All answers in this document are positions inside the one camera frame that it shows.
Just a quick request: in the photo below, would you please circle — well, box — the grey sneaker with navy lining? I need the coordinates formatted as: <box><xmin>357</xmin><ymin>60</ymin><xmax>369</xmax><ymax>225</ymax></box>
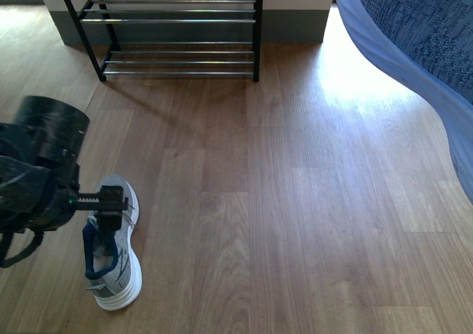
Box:
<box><xmin>82</xmin><ymin>174</ymin><xmax>142</xmax><ymax>311</ymax></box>

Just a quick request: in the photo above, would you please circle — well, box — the black metal shoe rack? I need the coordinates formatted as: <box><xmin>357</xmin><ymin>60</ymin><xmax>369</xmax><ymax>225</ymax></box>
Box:
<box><xmin>62</xmin><ymin>0</ymin><xmax>263</xmax><ymax>82</ymax></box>

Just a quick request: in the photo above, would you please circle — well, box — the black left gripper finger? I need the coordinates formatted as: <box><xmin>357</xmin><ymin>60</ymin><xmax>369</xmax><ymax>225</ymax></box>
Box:
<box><xmin>96</xmin><ymin>211</ymin><xmax>122</xmax><ymax>231</ymax></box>

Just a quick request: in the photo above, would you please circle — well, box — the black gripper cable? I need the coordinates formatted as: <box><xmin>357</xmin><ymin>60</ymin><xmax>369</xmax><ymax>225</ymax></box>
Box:
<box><xmin>0</xmin><ymin>230</ymin><xmax>45</xmax><ymax>269</ymax></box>

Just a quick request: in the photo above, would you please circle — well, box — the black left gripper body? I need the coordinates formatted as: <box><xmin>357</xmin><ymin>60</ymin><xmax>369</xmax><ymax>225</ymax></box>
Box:
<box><xmin>1</xmin><ymin>156</ymin><xmax>128</xmax><ymax>234</ymax></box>

